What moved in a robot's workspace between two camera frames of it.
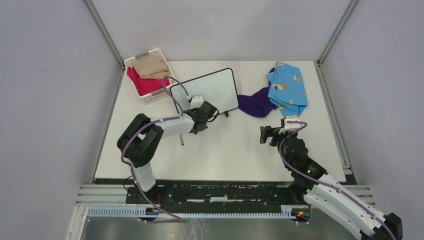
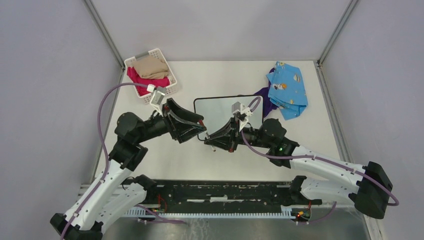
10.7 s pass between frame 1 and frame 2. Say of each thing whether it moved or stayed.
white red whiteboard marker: moved
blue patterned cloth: stayed
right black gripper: moved
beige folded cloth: stayed
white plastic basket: stayed
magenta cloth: stayed
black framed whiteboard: moved
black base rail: stayed
